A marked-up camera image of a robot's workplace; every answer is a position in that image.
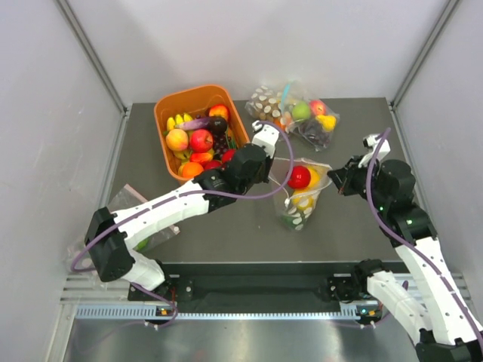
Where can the orange plastic bin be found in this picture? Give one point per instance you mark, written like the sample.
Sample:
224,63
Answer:
195,101

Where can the polka dot zip bag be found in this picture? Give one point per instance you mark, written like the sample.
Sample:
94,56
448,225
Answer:
294,207

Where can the peach in bin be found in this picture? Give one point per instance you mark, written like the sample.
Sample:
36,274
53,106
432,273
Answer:
177,140

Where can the green fake apple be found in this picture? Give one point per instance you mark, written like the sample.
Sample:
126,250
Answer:
301,111

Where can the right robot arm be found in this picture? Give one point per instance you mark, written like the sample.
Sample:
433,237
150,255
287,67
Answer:
439,324

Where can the dark red fruit in bin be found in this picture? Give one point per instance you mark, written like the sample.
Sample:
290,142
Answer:
228,155

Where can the brown polka dot bag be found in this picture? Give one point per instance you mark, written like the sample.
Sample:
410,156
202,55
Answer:
265,105

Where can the yellow fake pear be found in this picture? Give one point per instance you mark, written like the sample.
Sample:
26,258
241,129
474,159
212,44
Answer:
327,122

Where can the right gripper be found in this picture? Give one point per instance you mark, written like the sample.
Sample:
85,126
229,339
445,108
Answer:
339,175

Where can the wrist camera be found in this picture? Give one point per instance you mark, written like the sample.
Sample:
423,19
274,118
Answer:
375,145
265,136

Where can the yellow fake fruit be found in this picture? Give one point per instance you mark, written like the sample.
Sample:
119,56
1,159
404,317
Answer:
304,199

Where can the grey cable duct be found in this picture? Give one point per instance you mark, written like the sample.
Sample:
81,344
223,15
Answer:
343,312

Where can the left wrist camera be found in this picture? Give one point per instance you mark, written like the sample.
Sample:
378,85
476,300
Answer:
265,136

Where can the purple fake grapes in bag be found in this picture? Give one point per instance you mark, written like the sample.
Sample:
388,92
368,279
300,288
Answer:
311,131

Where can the fake banana bunch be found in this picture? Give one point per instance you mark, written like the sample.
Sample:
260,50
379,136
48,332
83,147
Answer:
178,119

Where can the clear bag with fruit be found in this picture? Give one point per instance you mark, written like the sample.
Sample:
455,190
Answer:
294,93

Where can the red fake apple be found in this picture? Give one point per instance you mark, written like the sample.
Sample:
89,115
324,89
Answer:
300,177

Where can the red apple in bag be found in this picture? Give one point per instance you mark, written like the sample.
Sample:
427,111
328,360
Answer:
317,107

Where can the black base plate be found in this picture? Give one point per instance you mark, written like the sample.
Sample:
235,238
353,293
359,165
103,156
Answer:
220,285

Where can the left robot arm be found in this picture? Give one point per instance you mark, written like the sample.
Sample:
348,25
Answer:
113,237

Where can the red yellow apple in bin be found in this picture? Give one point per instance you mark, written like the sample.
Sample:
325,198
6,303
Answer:
219,110

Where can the orange in bin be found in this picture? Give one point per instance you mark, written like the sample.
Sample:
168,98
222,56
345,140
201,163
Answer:
191,169

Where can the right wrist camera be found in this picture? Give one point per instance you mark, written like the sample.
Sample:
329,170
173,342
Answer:
375,145

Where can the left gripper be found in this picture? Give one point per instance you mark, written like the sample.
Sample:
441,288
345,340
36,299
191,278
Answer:
267,165

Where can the fake eggplant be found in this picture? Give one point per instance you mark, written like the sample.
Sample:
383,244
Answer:
208,123

